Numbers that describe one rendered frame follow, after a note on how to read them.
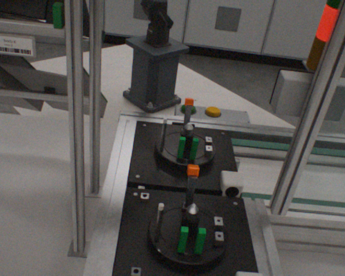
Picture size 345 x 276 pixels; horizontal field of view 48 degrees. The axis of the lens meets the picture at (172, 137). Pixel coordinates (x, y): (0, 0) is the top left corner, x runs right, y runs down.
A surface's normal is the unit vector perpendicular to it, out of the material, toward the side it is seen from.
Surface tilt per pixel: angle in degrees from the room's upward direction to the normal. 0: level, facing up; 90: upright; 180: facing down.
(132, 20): 90
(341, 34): 90
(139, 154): 0
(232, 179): 0
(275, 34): 90
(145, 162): 0
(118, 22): 90
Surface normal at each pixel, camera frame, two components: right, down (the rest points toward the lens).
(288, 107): -0.01, 0.56
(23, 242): 0.11, -0.82
